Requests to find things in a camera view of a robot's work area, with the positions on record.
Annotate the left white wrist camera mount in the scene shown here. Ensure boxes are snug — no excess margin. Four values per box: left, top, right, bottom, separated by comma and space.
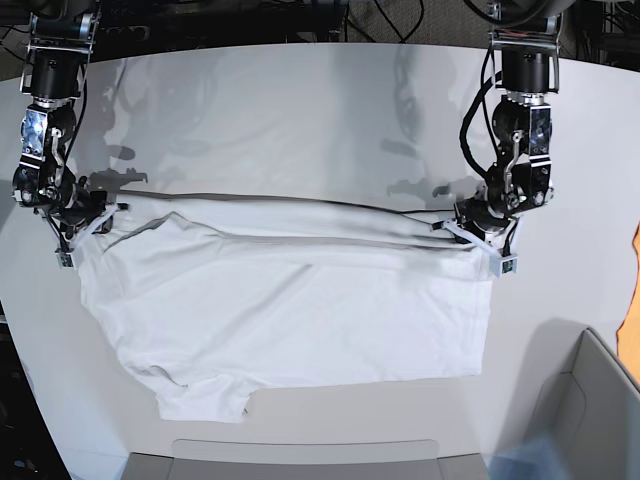
431, 219, 521, 277

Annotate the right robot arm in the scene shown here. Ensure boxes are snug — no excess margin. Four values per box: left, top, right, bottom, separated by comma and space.
13, 1, 113, 240

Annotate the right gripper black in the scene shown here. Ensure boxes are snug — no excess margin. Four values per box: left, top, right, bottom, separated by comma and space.
43, 184, 115, 235

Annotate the orange cloth right edge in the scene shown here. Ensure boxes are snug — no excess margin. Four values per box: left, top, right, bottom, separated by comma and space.
616, 228, 639, 383

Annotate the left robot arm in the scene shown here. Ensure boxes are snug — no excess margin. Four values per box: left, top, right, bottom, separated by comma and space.
454, 1, 570, 242

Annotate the grey cardboard box right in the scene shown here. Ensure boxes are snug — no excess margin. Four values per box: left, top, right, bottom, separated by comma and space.
527, 328, 639, 479

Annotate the grey tray bottom edge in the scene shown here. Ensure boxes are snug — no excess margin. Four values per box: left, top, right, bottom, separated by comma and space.
122, 439, 489, 479

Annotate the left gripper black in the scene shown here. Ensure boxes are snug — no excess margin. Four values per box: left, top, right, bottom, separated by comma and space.
454, 187, 523, 245

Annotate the white T-shirt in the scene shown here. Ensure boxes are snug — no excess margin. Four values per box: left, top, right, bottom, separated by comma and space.
77, 196, 493, 423

